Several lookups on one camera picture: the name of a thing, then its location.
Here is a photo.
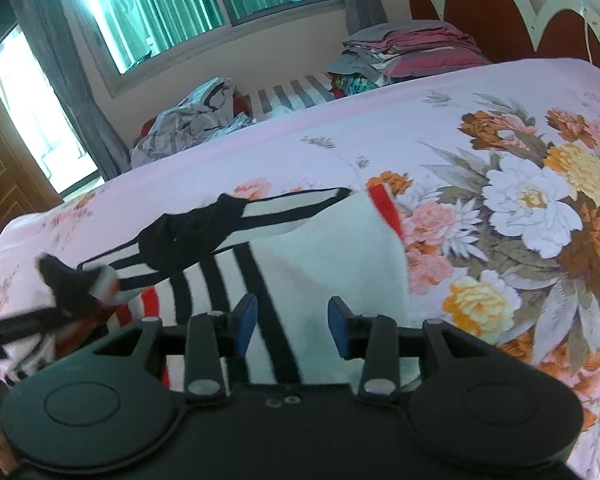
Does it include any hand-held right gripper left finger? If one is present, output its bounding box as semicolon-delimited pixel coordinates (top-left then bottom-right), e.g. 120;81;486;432
87;293;259;407

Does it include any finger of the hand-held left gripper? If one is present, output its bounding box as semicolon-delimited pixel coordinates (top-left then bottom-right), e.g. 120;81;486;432
0;255;103;358

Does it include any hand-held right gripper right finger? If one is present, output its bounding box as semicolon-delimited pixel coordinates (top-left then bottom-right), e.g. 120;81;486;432
328;295;487;403

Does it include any black red striped white sweater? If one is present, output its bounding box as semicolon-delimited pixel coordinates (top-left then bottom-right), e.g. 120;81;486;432
0;187;412;401

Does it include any crumpled grey clothes pile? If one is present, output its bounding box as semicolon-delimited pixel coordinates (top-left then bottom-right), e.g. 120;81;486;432
130;77;257;172

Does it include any brown wooden door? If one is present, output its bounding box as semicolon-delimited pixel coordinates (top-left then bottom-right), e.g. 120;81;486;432
0;74;65;253

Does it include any pink floral bed sheet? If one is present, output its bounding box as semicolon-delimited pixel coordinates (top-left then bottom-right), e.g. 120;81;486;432
0;57;600;480

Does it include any grey white striped cloth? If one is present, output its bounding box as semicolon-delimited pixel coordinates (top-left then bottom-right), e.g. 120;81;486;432
240;72;337;122

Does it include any colourful patterned cloth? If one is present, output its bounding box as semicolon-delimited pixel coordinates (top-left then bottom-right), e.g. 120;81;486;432
329;73;383;98

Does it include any long grey curtain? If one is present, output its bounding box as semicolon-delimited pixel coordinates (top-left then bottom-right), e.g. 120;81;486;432
0;0;132;182

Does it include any stack of folded pink bedding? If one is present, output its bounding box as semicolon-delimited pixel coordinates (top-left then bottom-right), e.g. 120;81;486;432
326;20;492;83

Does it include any white framed window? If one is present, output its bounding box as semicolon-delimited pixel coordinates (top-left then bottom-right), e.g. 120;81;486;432
60;0;363;98

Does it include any red and white headboard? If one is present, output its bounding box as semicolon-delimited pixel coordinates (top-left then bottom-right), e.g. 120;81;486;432
409;0;600;73

